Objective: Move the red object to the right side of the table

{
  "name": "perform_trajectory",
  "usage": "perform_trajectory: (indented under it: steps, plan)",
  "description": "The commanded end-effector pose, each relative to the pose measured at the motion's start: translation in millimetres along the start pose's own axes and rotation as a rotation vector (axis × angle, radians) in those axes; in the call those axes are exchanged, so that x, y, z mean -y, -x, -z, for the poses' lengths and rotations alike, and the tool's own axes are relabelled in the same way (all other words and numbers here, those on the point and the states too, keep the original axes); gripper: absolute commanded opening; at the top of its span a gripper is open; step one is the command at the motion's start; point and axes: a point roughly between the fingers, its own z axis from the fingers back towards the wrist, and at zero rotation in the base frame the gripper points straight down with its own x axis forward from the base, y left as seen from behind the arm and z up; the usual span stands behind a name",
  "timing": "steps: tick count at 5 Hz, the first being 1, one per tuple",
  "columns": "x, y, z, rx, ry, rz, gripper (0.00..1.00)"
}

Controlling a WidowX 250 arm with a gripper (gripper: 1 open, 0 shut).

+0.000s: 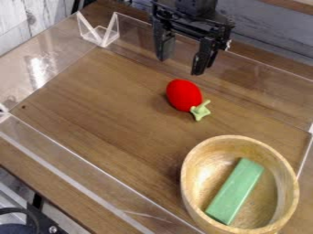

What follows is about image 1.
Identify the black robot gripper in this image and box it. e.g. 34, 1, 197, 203
151, 0, 235, 76

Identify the wooden bowl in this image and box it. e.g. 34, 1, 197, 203
179, 135, 299, 234

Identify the green rectangular block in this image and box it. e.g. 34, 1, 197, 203
204, 158, 263, 225

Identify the clear acrylic corner bracket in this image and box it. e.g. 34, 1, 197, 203
76, 12, 120, 48

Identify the clear acrylic tray wall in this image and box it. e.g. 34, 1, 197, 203
0, 11, 313, 234

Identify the black clamp with cable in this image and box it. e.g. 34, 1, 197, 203
0, 205, 68, 234

